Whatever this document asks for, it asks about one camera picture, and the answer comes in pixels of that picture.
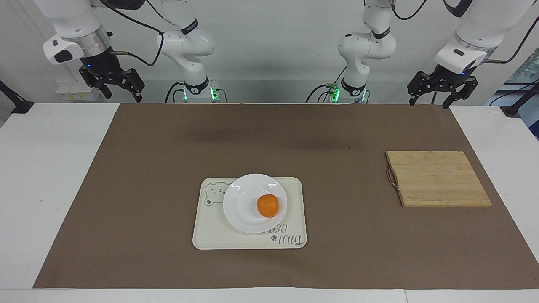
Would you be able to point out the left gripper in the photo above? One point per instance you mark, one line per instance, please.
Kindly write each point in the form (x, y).
(457, 75)

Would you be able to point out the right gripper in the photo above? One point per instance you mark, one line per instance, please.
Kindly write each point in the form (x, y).
(103, 65)

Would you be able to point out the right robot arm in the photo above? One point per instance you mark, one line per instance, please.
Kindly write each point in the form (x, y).
(191, 42)

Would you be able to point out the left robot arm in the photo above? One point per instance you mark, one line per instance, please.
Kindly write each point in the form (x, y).
(366, 44)

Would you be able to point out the white round plate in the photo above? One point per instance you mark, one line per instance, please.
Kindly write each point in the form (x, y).
(240, 206)

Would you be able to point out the orange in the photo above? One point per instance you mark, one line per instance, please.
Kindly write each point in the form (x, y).
(268, 205)

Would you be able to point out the white power strip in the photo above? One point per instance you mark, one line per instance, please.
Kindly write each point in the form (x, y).
(73, 94)

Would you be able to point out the black stand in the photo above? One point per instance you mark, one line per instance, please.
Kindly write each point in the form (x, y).
(516, 107)
(17, 103)

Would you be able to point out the wooden cutting board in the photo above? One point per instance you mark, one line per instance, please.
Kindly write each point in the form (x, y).
(438, 179)

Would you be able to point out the cream tray with bear print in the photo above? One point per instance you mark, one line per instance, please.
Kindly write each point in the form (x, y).
(210, 227)

